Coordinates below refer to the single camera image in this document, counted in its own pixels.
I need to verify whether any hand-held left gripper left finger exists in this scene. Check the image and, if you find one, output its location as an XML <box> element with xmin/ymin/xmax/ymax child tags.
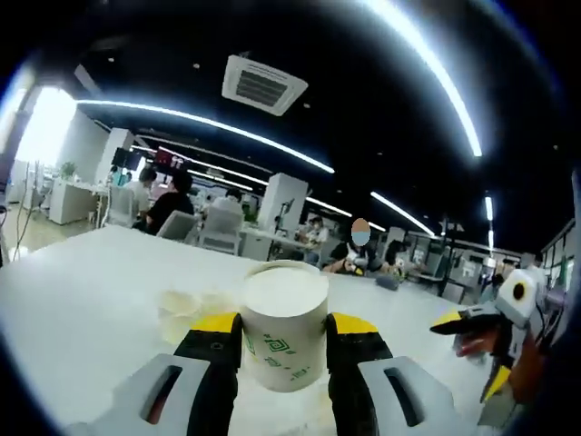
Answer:
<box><xmin>67</xmin><ymin>311</ymin><xmax>244</xmax><ymax>436</ymax></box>

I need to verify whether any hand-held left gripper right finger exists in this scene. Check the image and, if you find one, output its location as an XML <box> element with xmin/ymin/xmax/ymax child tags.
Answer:
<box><xmin>324</xmin><ymin>312</ymin><xmax>478</xmax><ymax>436</ymax></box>

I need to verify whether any cluster of paper cups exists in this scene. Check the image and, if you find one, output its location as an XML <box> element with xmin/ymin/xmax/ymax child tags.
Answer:
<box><xmin>156</xmin><ymin>290</ymin><xmax>237</xmax><ymax>344</ymax></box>

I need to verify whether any green print paper cup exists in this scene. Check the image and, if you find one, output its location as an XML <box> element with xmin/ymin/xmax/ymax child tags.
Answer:
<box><xmin>239</xmin><ymin>261</ymin><xmax>330</xmax><ymax>394</ymax></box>

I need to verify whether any white ceiling light strip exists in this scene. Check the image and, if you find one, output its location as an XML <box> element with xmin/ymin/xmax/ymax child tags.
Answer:
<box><xmin>358</xmin><ymin>0</ymin><xmax>483</xmax><ymax>158</ymax></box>
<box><xmin>484</xmin><ymin>194</ymin><xmax>496</xmax><ymax>251</ymax></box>
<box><xmin>369</xmin><ymin>190</ymin><xmax>437</xmax><ymax>237</ymax></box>
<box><xmin>76</xmin><ymin>99</ymin><xmax>336</xmax><ymax>174</ymax></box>

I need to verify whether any grey office chair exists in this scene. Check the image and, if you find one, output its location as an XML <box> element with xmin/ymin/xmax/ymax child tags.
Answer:
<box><xmin>199</xmin><ymin>206</ymin><xmax>244</xmax><ymax>258</ymax></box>
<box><xmin>156</xmin><ymin>209</ymin><xmax>201</xmax><ymax>242</ymax></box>
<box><xmin>106</xmin><ymin>185</ymin><xmax>137</xmax><ymax>228</ymax></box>

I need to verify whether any white table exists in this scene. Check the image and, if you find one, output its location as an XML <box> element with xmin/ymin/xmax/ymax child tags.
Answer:
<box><xmin>0</xmin><ymin>225</ymin><xmax>505</xmax><ymax>436</ymax></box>

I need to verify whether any white office cabinet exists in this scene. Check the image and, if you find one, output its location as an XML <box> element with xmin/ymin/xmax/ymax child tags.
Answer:
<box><xmin>48</xmin><ymin>177</ymin><xmax>99</xmax><ymax>226</ymax></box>

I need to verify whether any white ceiling air vent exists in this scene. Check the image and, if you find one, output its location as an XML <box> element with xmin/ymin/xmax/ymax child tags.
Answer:
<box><xmin>221</xmin><ymin>54</ymin><xmax>310</xmax><ymax>117</ymax></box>

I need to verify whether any red wall screen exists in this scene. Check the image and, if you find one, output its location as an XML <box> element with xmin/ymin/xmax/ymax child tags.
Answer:
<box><xmin>153</xmin><ymin>149</ymin><xmax>187</xmax><ymax>167</ymax></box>

